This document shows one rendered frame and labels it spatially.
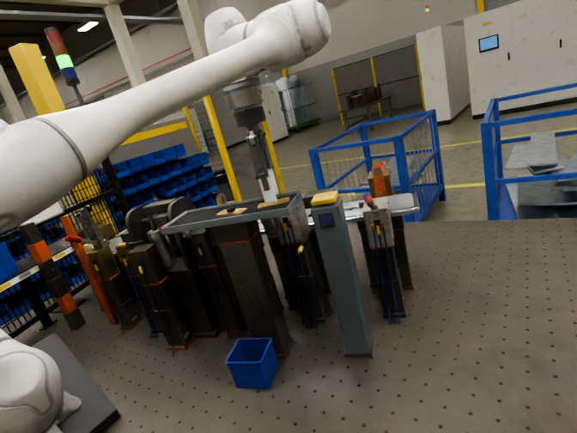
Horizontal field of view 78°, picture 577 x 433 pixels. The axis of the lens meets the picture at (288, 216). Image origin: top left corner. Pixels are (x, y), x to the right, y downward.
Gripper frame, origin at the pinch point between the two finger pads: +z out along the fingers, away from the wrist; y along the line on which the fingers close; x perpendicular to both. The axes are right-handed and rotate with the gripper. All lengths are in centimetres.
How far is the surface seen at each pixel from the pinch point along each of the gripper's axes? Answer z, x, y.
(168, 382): 50, 45, -4
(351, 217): 20.0, -20.1, 19.2
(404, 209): 19.9, -36.1, 15.8
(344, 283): 26.9, -13.2, -7.9
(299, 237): 19.2, -3.1, 10.5
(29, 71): -66, 121, 106
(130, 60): -131, 222, 483
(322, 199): 4.2, -12.5, -6.9
